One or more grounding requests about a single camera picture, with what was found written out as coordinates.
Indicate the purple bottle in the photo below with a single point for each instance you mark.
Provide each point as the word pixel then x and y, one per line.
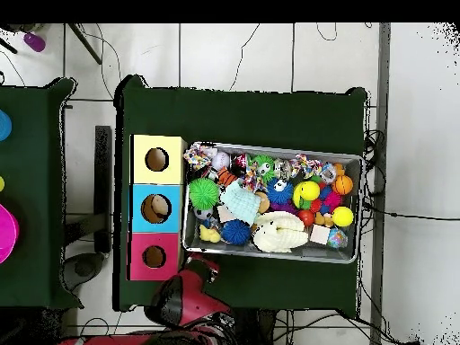
pixel 34 42

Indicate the pink round disc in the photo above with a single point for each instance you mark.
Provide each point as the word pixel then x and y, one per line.
pixel 7 233

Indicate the green spiky rubber ball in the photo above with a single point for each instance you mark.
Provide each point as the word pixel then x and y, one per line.
pixel 203 193

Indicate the green spiky ball with eyes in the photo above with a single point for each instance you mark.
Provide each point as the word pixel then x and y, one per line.
pixel 264 166

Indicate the shallow clear mesh bin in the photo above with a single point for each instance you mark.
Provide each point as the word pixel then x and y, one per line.
pixel 305 253

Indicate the yellow tennis ball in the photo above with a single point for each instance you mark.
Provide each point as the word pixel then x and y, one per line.
pixel 342 216

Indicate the light blue waffle cloth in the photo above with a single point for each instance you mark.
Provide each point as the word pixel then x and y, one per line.
pixel 240 201

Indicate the orange striped tiger plush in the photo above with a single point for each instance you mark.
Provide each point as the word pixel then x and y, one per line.
pixel 226 176

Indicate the small yellow object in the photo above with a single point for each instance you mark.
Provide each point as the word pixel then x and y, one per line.
pixel 1 184

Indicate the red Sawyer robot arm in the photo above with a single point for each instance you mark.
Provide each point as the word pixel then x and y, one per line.
pixel 190 298

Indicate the blue round object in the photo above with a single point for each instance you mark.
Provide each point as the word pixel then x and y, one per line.
pixel 3 125

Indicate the cream waffle cloth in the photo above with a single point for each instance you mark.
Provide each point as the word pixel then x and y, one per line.
pixel 280 231

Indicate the grey round floor base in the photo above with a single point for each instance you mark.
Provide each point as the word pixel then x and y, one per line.
pixel 84 267

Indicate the multicoloured patterned cloth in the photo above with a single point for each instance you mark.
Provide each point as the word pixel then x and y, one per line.
pixel 197 156

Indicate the black rod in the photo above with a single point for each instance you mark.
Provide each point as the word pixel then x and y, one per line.
pixel 84 43

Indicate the dark green side table cloth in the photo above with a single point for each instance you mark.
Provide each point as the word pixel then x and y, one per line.
pixel 36 143

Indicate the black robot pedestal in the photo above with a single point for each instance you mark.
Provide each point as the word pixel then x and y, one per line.
pixel 258 327

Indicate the white toy baseball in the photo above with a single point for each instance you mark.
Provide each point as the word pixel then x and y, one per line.
pixel 220 160

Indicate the orange toy basketball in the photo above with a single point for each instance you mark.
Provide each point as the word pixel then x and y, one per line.
pixel 343 184

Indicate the yellow duck plush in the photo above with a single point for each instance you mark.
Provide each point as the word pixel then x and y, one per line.
pixel 209 234

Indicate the wooden box with three holes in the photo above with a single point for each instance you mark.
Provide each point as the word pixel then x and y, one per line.
pixel 158 176

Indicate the blue spiky ball with eyes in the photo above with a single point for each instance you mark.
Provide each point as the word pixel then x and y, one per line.
pixel 280 192

